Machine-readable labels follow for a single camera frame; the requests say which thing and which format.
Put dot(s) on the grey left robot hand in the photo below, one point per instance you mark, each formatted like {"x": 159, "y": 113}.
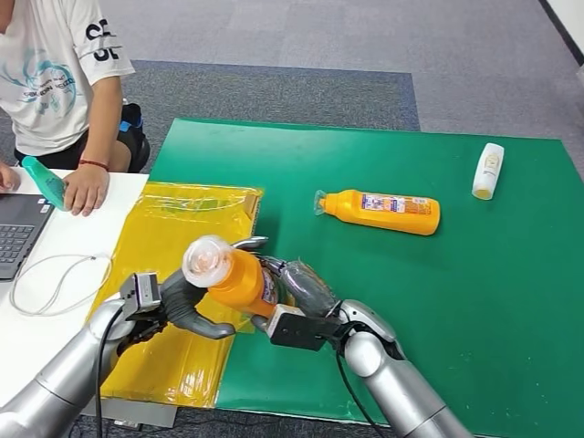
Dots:
{"x": 180, "y": 299}

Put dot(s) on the person's left hand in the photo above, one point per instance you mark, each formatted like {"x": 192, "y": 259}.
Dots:
{"x": 86, "y": 188}

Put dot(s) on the person's right hand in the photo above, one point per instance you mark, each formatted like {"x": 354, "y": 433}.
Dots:
{"x": 7, "y": 178}

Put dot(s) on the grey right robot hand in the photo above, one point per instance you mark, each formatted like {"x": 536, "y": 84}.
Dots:
{"x": 310, "y": 290}

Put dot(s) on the orange bottle with white cap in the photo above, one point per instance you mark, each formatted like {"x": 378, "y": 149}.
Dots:
{"x": 241, "y": 281}

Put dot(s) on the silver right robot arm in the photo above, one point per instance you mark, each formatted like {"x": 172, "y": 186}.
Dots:
{"x": 401, "y": 393}

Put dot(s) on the person's left forearm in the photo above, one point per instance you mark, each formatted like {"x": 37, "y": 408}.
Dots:
{"x": 101, "y": 121}

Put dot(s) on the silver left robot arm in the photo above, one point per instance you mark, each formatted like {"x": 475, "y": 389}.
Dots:
{"x": 59, "y": 381}

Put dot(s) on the teal plastic bottle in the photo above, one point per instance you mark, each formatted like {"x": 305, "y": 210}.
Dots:
{"x": 44, "y": 181}

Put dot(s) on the orange bottle with clear cap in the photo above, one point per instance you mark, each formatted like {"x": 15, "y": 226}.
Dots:
{"x": 388, "y": 220}

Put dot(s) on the small white bottle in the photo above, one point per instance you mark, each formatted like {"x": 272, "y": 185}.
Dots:
{"x": 487, "y": 171}

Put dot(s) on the dark grey laptop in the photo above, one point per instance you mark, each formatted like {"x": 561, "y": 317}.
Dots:
{"x": 18, "y": 236}

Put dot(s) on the yellow film covered board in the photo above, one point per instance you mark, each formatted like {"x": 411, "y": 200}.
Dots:
{"x": 155, "y": 230}

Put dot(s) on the seated person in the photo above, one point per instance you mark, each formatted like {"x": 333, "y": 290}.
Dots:
{"x": 45, "y": 109}

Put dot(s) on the green table mat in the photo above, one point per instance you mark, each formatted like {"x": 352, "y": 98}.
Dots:
{"x": 502, "y": 272}

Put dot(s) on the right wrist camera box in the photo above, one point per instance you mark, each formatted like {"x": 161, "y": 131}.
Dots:
{"x": 296, "y": 329}

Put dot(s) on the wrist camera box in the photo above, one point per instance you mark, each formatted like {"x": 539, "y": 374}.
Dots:
{"x": 296, "y": 329}
{"x": 143, "y": 293}

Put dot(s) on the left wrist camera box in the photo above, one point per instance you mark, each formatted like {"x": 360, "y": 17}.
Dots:
{"x": 143, "y": 293}

